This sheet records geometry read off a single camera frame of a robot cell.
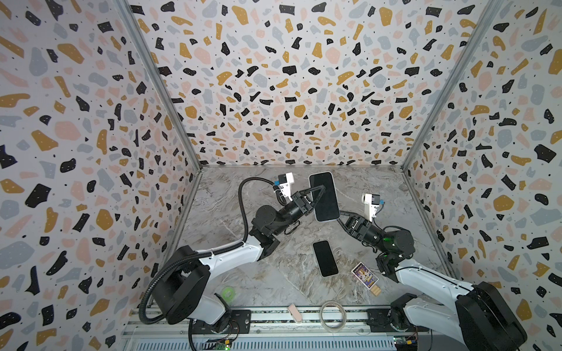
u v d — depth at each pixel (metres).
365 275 0.83
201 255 0.47
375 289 0.80
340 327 0.73
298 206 0.61
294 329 0.73
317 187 0.65
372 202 0.64
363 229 0.61
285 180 0.66
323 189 0.65
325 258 0.88
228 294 0.80
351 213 0.65
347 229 0.67
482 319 0.41
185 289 0.42
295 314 0.74
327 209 0.65
